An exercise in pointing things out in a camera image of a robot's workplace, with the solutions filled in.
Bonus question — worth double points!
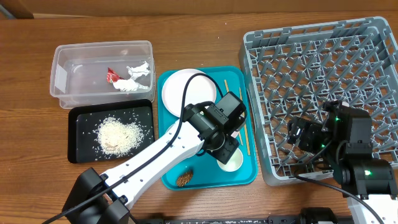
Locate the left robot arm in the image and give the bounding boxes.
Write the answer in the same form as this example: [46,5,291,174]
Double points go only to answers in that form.
[61,92,247,223]

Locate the left wooden chopstick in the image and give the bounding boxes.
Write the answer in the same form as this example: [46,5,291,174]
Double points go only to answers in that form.
[224,80,243,145]

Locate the large white plate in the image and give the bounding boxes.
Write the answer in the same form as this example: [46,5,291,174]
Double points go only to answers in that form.
[161,68,217,118]

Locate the clear plastic bin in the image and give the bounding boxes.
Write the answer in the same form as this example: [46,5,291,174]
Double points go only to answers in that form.
[49,40,155,109]

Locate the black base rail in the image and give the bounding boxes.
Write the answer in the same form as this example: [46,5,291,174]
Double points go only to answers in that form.
[133,215,305,224]

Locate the red snack wrapper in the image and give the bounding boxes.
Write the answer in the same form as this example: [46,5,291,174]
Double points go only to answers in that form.
[106,67,123,83]

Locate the brown pine cone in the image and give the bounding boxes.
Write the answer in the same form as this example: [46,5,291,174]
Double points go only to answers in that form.
[176,170,193,187]

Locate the medium white bowl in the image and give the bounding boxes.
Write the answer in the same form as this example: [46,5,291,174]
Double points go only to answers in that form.
[231,130,239,138]

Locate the white napkin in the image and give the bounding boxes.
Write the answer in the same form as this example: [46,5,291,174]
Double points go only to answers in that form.
[112,62,150,91]

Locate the grey dishwasher rack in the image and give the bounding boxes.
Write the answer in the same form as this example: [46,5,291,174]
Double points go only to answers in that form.
[239,17,397,186]

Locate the black plastic tray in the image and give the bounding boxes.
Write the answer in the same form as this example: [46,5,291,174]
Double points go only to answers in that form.
[67,100,155,164]

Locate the small white cup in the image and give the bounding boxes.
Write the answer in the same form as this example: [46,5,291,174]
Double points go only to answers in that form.
[217,148,243,172]

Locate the teal serving tray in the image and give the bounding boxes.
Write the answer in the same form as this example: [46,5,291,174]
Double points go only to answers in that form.
[162,66,258,190]

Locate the white rice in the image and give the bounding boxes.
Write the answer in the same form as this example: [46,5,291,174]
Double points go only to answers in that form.
[76,106,154,161]

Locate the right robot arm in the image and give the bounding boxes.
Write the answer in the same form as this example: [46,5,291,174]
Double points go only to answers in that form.
[287,100,397,223]

